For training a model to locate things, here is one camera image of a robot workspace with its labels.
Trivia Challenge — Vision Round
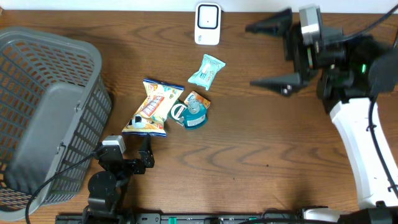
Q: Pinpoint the white barcode scanner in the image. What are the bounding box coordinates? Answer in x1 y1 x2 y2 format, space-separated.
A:
194 2 222 45

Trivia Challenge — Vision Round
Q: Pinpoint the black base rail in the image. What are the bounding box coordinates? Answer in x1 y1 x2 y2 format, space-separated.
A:
55 213 299 224

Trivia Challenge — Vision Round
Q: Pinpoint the teal tissue packet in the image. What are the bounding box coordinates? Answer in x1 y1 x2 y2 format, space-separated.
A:
188 54 226 91

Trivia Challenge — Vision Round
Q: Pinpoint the grey plastic basket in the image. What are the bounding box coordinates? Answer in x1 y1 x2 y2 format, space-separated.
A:
1 27 112 221

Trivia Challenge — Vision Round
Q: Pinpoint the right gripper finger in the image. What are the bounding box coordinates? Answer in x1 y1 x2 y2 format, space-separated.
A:
245 7 293 37
249 73 303 96

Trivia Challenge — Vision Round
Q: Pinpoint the small green box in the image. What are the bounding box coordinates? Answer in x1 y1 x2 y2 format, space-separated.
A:
168 100 187 126

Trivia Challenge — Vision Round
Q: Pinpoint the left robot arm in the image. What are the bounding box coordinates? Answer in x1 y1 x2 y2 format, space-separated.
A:
81 134 155 223

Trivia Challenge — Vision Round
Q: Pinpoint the yellow snack bag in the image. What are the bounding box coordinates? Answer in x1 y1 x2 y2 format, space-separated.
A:
122 78 185 137

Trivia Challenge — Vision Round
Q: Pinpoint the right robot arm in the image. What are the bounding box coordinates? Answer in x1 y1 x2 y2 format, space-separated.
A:
245 6 397 223

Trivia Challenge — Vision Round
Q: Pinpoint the small orange box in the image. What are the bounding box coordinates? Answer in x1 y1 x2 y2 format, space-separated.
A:
183 91 211 109

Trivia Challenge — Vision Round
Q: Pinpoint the blue mouthwash bottle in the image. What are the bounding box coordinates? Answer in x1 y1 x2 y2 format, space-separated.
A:
178 100 207 129

